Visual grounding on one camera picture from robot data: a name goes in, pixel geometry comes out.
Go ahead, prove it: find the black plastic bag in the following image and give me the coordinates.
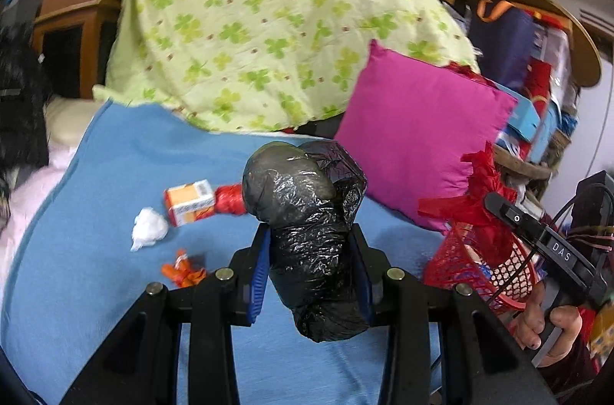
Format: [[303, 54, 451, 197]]
[[241, 140, 372, 343]]

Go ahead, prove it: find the white tissue wad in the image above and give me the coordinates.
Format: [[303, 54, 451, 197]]
[[129, 207, 170, 251]]

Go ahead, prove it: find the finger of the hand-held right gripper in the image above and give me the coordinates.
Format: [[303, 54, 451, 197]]
[[484, 191, 574, 283]]

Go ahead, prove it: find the red mesh basket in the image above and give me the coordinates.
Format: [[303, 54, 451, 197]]
[[422, 220, 540, 310]]

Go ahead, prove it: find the torn red plastic bag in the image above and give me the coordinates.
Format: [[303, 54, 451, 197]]
[[417, 141, 519, 264]]

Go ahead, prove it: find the person's right forearm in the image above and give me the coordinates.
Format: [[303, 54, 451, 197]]
[[537, 328, 605, 396]]

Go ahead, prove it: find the light blue cardboard box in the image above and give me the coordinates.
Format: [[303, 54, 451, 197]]
[[489, 81, 560, 142]]

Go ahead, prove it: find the orange cardboard box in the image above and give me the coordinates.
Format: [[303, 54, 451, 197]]
[[164, 179, 216, 227]]

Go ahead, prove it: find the orange plastic wad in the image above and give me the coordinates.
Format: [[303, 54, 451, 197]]
[[160, 249, 208, 288]]

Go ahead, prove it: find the person's right hand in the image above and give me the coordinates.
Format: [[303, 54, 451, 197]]
[[511, 280, 583, 370]]

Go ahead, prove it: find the cream cushion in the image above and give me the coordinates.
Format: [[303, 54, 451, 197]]
[[43, 95, 111, 147]]

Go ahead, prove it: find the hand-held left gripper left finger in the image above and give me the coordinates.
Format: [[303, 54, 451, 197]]
[[60, 223, 272, 405]]

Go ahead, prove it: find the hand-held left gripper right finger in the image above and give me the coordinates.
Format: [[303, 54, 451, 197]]
[[348, 225, 560, 405]]

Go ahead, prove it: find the navy bag with orange handles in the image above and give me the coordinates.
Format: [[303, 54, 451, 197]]
[[467, 0, 535, 92]]

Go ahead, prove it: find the black jacket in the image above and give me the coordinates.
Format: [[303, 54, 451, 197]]
[[0, 26, 53, 190]]

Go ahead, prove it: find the blue blanket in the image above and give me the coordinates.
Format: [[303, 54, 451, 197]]
[[0, 98, 461, 405]]

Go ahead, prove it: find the green clover print blanket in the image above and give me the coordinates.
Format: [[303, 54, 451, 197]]
[[92, 0, 480, 132]]

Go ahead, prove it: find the pink pillow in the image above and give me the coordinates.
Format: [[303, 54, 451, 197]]
[[333, 39, 520, 233]]

